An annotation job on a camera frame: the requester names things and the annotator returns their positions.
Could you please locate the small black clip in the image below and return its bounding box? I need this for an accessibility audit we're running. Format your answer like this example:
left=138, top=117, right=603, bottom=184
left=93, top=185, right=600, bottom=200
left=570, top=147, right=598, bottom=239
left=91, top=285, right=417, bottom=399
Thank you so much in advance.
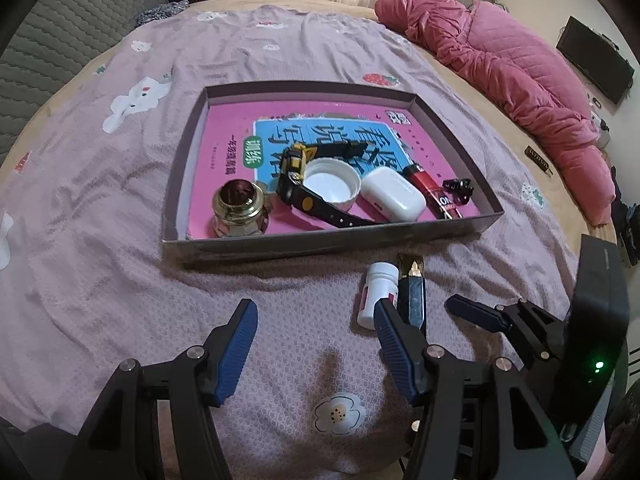
left=442, top=178, right=475, bottom=206

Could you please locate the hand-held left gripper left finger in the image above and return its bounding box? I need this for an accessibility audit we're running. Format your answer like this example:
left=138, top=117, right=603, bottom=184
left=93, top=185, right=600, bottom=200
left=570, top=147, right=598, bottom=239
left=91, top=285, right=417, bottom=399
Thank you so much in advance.
left=62, top=298, right=259, bottom=480

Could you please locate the person's right forearm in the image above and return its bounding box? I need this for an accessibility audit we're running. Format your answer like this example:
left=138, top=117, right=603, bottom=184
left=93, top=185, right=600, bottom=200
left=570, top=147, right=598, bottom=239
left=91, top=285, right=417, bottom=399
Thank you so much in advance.
left=602, top=385, right=640, bottom=478

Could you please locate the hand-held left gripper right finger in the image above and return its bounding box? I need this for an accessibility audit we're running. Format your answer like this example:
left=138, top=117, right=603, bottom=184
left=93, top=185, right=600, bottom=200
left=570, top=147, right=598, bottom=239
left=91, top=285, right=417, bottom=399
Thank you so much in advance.
left=373, top=298, right=576, bottom=480

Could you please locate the grey quilted headboard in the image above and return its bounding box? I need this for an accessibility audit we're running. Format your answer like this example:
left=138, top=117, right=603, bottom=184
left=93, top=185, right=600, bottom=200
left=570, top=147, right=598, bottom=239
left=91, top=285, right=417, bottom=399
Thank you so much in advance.
left=0, top=0, right=168, bottom=161

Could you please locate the pink quilt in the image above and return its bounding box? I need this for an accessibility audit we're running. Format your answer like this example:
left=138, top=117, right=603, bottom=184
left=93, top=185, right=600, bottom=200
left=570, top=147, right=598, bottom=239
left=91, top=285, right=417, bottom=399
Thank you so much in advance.
left=374, top=0, right=617, bottom=226

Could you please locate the red lighter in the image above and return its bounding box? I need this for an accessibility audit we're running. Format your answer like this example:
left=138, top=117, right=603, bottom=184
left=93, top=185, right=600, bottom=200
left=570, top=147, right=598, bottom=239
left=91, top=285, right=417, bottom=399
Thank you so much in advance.
left=404, top=162, right=463, bottom=220

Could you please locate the black flat television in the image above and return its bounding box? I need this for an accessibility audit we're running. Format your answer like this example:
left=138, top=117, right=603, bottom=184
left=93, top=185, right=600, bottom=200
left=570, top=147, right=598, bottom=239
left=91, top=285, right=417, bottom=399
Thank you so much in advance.
left=556, top=16, right=636, bottom=106

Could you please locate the small black bar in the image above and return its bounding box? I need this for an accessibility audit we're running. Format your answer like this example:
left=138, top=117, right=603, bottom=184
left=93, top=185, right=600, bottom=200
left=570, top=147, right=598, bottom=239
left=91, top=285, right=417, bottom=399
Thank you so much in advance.
left=522, top=146, right=553, bottom=177

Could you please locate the purple printed bed sheet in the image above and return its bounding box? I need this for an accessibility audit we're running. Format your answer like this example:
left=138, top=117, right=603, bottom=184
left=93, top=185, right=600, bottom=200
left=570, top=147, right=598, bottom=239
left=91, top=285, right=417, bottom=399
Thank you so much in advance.
left=0, top=4, right=581, bottom=461

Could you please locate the black and yellow watch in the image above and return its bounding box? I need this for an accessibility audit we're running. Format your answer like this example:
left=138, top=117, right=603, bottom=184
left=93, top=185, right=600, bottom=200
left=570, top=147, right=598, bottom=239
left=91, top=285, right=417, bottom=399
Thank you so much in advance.
left=276, top=142, right=381, bottom=228

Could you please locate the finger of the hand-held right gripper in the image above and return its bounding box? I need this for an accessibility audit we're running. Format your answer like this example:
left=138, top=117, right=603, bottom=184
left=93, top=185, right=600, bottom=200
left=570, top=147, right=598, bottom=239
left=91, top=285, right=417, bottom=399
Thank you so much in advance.
left=446, top=295, right=568, bottom=367

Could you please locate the dark patterned cloth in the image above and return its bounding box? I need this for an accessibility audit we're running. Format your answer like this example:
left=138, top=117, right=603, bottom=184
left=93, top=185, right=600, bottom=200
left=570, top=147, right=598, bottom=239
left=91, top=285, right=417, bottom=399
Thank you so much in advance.
left=136, top=0, right=191, bottom=26

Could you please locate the white earbud case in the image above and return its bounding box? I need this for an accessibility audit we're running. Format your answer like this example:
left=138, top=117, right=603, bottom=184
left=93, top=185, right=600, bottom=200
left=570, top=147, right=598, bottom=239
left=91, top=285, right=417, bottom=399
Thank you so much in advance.
left=360, top=167, right=427, bottom=222

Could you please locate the white ribbed jar lid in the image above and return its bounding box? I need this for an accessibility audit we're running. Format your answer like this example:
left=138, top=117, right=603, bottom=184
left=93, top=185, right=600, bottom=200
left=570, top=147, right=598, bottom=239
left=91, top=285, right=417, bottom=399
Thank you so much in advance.
left=302, top=158, right=362, bottom=212

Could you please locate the shallow cardboard box tray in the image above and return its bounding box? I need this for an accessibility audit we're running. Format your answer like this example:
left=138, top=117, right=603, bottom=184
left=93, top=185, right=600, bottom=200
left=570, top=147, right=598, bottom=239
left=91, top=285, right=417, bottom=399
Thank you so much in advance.
left=161, top=81, right=505, bottom=270

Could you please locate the pink and blue book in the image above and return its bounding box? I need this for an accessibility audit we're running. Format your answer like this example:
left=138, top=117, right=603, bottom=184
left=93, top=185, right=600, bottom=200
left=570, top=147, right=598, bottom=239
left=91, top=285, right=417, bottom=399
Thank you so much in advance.
left=186, top=100, right=493, bottom=241

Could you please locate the white pill bottle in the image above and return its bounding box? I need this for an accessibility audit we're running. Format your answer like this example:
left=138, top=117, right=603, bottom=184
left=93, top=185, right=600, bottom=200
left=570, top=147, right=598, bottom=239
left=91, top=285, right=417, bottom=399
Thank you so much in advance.
left=356, top=262, right=400, bottom=331

